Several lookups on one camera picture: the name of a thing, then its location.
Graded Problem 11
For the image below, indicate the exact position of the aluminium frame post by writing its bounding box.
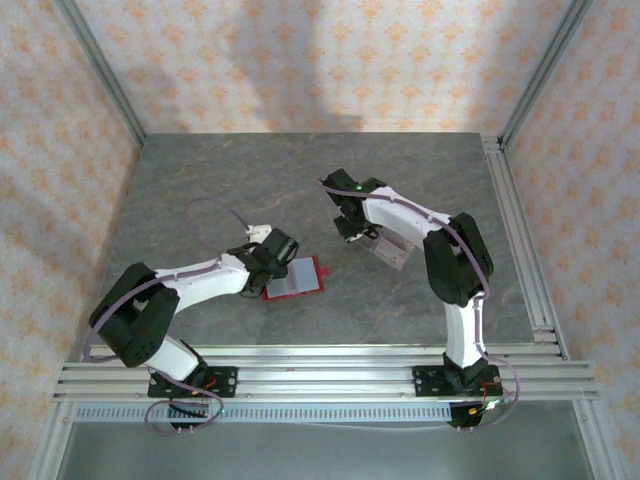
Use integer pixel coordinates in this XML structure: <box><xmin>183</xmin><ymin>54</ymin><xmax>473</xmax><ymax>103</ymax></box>
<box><xmin>498</xmin><ymin>0</ymin><xmax>597</xmax><ymax>150</ymax></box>
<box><xmin>53</xmin><ymin>0</ymin><xmax>148</xmax><ymax>147</ymax></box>

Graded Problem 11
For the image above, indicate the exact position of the slotted grey cable tray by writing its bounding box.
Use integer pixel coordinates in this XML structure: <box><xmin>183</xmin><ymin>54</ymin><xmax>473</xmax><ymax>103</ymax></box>
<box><xmin>74</xmin><ymin>403</ymin><xmax>454</xmax><ymax>424</ymax></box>

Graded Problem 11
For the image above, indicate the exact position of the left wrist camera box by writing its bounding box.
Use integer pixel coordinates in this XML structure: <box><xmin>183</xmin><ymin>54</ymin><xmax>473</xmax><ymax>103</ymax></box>
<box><xmin>257</xmin><ymin>227</ymin><xmax>300</xmax><ymax>266</ymax></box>

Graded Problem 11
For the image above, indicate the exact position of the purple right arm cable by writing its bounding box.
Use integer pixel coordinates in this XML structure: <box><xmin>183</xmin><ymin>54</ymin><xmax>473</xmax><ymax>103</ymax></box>
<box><xmin>312</xmin><ymin>177</ymin><xmax>521</xmax><ymax>431</ymax></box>

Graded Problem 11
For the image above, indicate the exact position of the red leather card holder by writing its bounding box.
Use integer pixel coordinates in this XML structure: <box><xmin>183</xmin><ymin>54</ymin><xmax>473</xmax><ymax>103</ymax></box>
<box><xmin>262</xmin><ymin>255</ymin><xmax>333</xmax><ymax>303</ymax></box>

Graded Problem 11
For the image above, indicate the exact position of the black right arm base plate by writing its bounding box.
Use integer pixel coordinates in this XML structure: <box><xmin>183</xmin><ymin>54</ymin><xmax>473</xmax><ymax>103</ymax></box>
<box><xmin>412</xmin><ymin>364</ymin><xmax>502</xmax><ymax>399</ymax></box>

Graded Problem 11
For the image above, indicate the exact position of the clear acrylic card stand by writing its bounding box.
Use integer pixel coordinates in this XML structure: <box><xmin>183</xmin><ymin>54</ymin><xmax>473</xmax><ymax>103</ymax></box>
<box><xmin>348</xmin><ymin>227</ymin><xmax>417</xmax><ymax>272</ymax></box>

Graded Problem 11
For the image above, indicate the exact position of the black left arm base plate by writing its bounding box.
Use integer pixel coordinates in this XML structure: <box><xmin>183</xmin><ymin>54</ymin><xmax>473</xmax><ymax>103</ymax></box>
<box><xmin>147</xmin><ymin>366</ymin><xmax>239</xmax><ymax>400</ymax></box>

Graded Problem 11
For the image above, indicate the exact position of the aluminium side rail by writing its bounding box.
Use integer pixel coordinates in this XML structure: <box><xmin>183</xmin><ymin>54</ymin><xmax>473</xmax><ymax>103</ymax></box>
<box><xmin>479</xmin><ymin>133</ymin><xmax>570</xmax><ymax>362</ymax></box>

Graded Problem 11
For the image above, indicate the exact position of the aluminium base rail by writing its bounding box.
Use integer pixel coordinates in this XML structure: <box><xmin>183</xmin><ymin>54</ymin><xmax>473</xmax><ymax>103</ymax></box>
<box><xmin>52</xmin><ymin>343</ymin><xmax>601</xmax><ymax>402</ymax></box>

